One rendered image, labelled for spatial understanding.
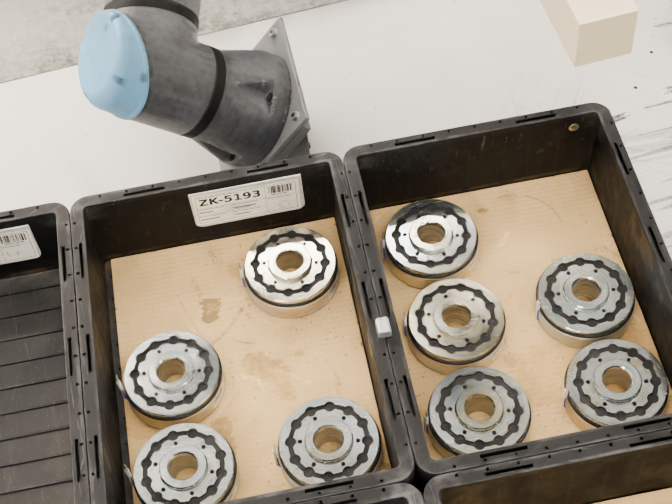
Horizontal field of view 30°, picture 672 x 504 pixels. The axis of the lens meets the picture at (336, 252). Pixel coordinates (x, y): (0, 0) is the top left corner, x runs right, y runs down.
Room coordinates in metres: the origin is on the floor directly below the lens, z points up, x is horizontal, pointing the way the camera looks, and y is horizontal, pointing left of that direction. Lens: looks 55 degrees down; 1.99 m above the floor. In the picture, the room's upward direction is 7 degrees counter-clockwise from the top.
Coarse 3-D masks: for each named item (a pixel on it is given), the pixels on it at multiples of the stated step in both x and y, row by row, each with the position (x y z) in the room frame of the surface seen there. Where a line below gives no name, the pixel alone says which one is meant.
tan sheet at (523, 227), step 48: (480, 192) 0.87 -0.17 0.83; (528, 192) 0.86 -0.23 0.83; (576, 192) 0.86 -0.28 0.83; (480, 240) 0.81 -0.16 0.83; (528, 240) 0.80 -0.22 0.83; (576, 240) 0.79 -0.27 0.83; (528, 288) 0.73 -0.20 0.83; (528, 336) 0.67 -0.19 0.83; (624, 336) 0.66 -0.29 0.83; (432, 384) 0.63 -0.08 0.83; (528, 384) 0.62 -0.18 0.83
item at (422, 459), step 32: (480, 128) 0.88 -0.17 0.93; (512, 128) 0.88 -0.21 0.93; (608, 128) 0.86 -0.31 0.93; (352, 160) 0.86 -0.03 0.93; (352, 192) 0.82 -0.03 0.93; (640, 192) 0.77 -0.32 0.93; (640, 224) 0.74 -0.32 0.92; (384, 288) 0.69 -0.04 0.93; (416, 416) 0.54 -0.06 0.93; (416, 448) 0.51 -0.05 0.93; (512, 448) 0.50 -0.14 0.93; (544, 448) 0.50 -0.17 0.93
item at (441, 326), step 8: (440, 304) 0.70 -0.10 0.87; (448, 304) 0.70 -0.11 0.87; (456, 304) 0.70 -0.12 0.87; (464, 304) 0.70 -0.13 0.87; (472, 304) 0.70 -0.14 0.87; (440, 312) 0.69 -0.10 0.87; (472, 312) 0.69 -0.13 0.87; (440, 320) 0.69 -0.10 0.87; (472, 320) 0.68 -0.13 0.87; (440, 328) 0.68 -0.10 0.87; (448, 328) 0.67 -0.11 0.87; (456, 328) 0.67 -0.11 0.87; (464, 328) 0.67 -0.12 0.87; (472, 328) 0.67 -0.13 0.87; (448, 336) 0.67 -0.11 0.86; (456, 336) 0.67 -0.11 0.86; (464, 336) 0.67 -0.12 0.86
